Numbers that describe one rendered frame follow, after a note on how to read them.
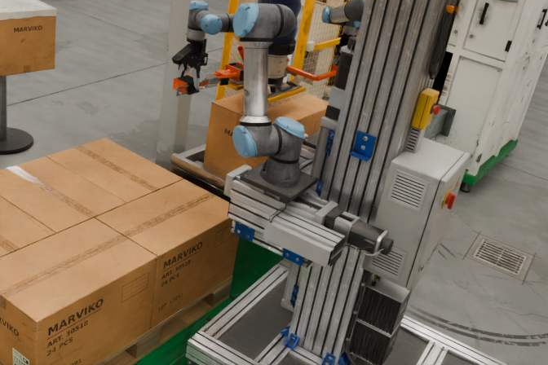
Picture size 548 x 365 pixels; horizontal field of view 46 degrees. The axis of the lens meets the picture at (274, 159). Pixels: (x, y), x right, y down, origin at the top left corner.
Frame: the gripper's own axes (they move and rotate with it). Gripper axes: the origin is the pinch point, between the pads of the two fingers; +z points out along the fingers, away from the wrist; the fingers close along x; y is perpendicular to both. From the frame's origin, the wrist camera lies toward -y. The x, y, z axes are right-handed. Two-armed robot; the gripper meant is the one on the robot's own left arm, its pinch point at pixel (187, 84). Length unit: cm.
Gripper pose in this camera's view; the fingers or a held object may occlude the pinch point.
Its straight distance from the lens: 278.9
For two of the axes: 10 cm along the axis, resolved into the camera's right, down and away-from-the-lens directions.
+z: -1.5, 8.9, 4.3
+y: 6.0, -2.6, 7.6
